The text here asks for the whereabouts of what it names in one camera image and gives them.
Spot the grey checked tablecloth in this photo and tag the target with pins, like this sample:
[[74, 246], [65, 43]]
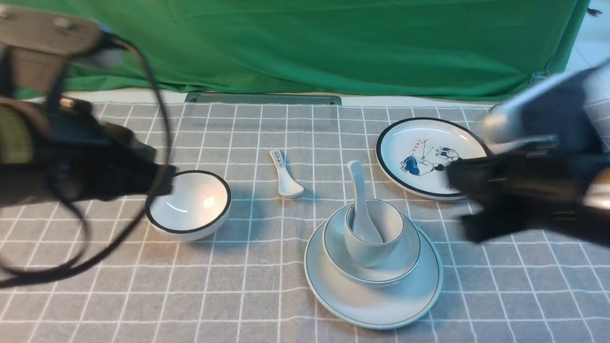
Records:
[[246, 283]]

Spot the white plate with cartoon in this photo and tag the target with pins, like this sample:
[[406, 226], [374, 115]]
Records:
[[415, 154]]

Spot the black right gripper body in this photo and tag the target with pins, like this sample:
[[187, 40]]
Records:
[[535, 189]]

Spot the pale green shallow bowl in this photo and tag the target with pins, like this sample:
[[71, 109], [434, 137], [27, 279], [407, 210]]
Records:
[[394, 268]]

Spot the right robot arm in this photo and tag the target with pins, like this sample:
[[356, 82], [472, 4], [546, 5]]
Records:
[[551, 115]]

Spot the metal backdrop clamp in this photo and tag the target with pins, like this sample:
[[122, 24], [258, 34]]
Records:
[[538, 77]]

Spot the white bowl black rim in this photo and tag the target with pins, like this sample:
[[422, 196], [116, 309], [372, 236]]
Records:
[[197, 207]]

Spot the pale green large plate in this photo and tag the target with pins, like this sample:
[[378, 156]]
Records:
[[377, 308]]

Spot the plain white ceramic spoon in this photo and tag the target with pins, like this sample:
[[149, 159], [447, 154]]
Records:
[[362, 225]]

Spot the green backdrop cloth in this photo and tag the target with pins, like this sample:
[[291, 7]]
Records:
[[468, 50]]

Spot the white ceramic spoon with print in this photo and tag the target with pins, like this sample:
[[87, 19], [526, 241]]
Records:
[[287, 187]]

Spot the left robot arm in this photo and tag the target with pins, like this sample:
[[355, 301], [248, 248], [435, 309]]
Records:
[[37, 48]]

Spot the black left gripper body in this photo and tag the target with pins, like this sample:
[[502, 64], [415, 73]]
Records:
[[93, 159]]

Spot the pale green ceramic cup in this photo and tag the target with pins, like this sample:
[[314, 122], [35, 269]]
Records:
[[390, 225]]

